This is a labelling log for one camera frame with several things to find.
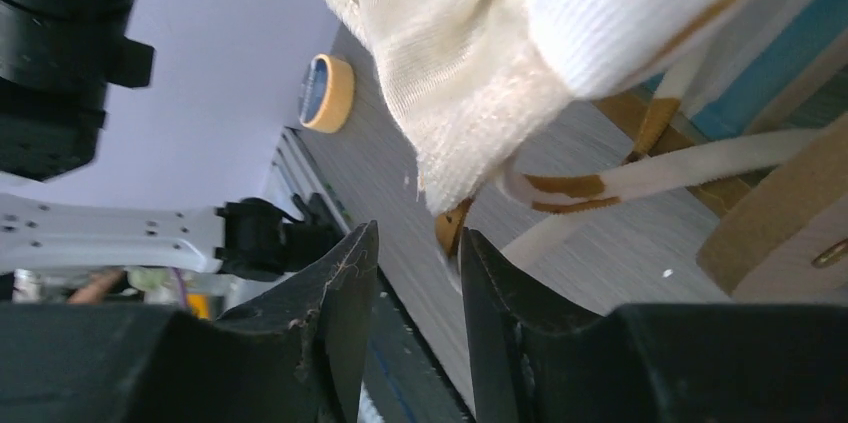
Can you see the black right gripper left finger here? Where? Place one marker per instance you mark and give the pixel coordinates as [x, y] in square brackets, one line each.
[301, 350]

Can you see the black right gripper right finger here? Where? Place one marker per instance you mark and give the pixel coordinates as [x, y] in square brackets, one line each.
[514, 326]

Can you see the large bear print cushion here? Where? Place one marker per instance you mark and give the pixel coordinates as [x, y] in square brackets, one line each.
[469, 81]

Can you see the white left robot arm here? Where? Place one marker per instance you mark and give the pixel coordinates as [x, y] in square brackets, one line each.
[137, 132]

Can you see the tape roll with blue core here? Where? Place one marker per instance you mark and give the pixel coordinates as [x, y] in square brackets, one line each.
[327, 94]

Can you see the blue white striped mattress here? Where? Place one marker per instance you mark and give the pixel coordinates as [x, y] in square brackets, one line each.
[781, 63]

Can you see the wooden pet bed frame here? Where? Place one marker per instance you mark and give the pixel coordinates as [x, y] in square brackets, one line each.
[784, 238]

